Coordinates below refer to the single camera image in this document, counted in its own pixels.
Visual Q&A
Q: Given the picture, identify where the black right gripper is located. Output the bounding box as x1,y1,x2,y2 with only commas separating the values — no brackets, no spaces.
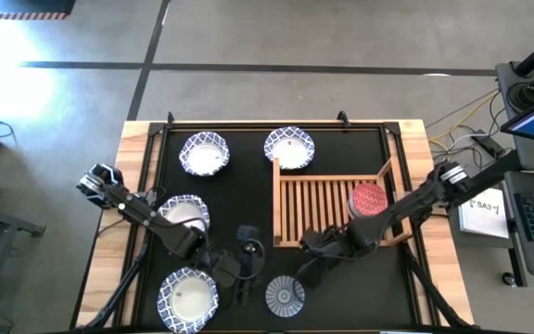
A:
293,225,357,289

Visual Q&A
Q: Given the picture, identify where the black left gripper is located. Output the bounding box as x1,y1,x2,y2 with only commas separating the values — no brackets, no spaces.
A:
199,249,255,311

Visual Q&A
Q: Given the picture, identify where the grey blue patterned plate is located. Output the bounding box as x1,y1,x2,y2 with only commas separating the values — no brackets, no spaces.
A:
265,275,306,319

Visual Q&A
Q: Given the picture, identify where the blue white patterned paper bowl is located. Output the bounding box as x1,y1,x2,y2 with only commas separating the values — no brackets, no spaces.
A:
178,131,231,177
157,266,221,334
158,194,211,233
263,125,317,171

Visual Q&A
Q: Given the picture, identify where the red patterned ceramic bowl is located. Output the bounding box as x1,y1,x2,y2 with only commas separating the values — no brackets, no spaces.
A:
348,182,389,220

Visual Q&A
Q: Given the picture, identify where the wooden slatted shelf rack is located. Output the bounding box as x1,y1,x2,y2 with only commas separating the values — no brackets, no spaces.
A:
272,150,413,249

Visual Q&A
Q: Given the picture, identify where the black table mat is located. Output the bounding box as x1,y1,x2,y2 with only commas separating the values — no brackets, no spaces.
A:
153,127,416,328

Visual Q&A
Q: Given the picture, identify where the white paper sheet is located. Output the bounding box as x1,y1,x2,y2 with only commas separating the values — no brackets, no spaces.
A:
458,187,512,240

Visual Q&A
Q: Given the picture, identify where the black metal support bar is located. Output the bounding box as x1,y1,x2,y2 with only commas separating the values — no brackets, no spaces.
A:
464,150,524,199

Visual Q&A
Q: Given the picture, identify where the black power strip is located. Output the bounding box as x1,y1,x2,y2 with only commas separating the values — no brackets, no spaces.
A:
473,129,505,158

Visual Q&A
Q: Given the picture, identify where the black floor mat striped edge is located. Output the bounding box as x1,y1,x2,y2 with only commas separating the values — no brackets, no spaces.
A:
0,0,77,20

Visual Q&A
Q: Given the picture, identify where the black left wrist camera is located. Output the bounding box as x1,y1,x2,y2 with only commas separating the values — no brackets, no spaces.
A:
235,225,262,255

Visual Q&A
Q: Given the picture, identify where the yellow cable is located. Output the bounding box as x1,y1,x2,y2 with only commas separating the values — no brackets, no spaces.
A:
428,90,501,140

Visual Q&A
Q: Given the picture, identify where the coiled black cable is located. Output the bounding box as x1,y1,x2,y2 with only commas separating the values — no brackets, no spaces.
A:
506,81,534,111

